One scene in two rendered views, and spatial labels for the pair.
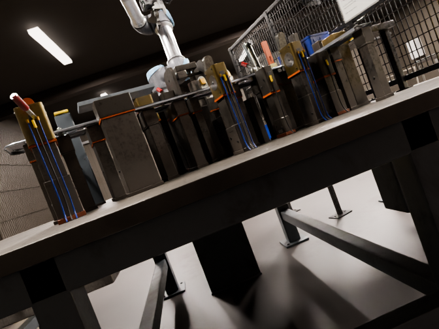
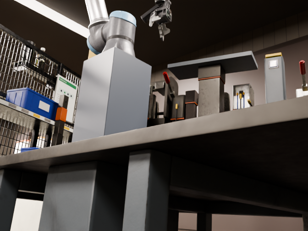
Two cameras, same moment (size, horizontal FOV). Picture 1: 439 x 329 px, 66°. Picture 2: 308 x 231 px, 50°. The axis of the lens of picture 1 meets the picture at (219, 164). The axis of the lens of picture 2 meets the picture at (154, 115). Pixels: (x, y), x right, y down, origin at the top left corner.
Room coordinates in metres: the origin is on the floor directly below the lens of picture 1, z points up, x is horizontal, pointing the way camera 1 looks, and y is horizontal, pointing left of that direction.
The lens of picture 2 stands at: (2.67, 1.22, 0.49)
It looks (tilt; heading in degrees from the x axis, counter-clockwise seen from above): 18 degrees up; 231
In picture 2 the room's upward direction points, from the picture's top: 4 degrees clockwise
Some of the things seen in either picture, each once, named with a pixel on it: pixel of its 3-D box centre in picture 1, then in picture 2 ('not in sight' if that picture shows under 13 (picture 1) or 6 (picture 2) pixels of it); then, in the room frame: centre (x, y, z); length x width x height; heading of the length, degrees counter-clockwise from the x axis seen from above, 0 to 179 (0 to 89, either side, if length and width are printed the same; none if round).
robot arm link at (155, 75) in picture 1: (159, 78); (120, 29); (2.02, 0.15, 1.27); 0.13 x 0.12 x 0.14; 90
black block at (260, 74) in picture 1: (276, 102); not in sight; (1.38, -0.31, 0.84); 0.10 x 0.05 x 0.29; 23
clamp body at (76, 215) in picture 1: (51, 164); not in sight; (1.03, 0.48, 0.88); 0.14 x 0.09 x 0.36; 23
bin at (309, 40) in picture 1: (305, 55); (34, 108); (2.04, -0.71, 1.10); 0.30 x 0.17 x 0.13; 25
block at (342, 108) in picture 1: (328, 85); not in sight; (1.47, -0.56, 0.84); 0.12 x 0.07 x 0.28; 23
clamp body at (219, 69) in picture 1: (231, 109); not in sight; (1.29, -0.12, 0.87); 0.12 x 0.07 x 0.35; 23
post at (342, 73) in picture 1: (340, 79); not in sight; (1.50, -0.64, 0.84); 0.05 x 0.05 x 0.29; 23
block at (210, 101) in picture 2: not in sight; (211, 117); (1.66, 0.36, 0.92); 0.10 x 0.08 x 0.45; 113
